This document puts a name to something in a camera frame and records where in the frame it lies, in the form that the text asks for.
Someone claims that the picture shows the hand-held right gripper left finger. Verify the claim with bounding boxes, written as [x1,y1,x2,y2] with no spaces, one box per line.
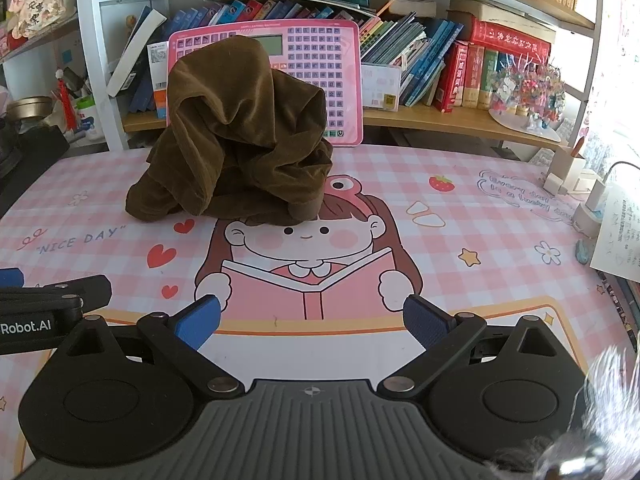
[55,294,247,402]

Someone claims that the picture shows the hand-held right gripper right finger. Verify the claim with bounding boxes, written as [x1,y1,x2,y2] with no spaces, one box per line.
[376,294,572,402]

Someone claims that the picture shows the brown pants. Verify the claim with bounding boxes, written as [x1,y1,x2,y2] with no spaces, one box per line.
[125,35,335,226]

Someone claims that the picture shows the pink checked desk mat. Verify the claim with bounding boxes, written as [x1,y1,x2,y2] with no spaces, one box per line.
[0,141,640,466]

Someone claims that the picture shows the gold round tin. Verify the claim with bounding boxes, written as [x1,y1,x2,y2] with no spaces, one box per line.
[6,96,55,122]

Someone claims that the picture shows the white jar green lid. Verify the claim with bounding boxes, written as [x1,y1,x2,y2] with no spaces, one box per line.
[75,95,104,139]

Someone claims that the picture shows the red tassel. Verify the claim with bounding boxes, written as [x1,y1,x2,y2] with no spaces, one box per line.
[55,67,82,134]

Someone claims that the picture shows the white charger plug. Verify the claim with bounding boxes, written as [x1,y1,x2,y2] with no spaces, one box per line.
[542,172,569,197]

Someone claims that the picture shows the stack of dark books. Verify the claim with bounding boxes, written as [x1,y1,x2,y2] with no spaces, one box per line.
[597,270,640,357]

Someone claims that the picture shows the paper note sheet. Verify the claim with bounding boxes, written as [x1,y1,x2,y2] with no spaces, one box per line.
[590,195,640,283]

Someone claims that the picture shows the white pen holder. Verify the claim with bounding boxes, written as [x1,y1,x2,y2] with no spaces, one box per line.
[550,145,587,182]

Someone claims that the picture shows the white orange product box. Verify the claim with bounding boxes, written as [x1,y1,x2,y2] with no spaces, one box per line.
[149,41,172,121]

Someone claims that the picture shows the white card box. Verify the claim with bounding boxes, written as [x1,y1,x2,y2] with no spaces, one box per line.
[361,63,402,112]

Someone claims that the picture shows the red dictionary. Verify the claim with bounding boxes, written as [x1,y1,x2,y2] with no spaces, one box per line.
[432,40,469,113]

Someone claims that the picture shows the white leaning book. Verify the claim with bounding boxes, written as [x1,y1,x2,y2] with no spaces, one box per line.
[107,6,167,97]

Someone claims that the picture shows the tan dictionary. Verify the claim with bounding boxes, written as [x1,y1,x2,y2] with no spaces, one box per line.
[461,45,487,109]

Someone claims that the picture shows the white metal bookshelf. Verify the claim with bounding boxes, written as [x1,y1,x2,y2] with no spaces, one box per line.
[75,0,608,153]

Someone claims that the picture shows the colourful bead flower ornament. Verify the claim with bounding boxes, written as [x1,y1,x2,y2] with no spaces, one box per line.
[487,52,569,144]

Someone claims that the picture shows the green dictionary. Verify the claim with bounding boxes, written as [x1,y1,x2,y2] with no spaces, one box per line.
[477,49,502,111]

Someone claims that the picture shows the pink toy learning tablet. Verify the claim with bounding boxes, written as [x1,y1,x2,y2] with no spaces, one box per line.
[166,19,364,147]

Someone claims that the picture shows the row of colourful books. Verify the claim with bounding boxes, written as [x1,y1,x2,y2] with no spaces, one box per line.
[165,0,463,111]

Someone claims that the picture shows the paper doll decoration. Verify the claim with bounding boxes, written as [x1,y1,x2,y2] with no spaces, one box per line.
[7,0,74,41]

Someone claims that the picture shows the thick red book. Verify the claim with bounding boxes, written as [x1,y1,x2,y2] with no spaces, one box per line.
[469,17,552,64]

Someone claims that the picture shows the thick beige book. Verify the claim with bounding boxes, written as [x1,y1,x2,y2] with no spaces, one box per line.
[447,0,557,43]

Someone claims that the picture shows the white charger with cable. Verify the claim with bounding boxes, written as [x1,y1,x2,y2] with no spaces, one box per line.
[572,170,609,239]

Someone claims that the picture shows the white cable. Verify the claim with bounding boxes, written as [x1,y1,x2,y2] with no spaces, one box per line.
[599,161,640,211]

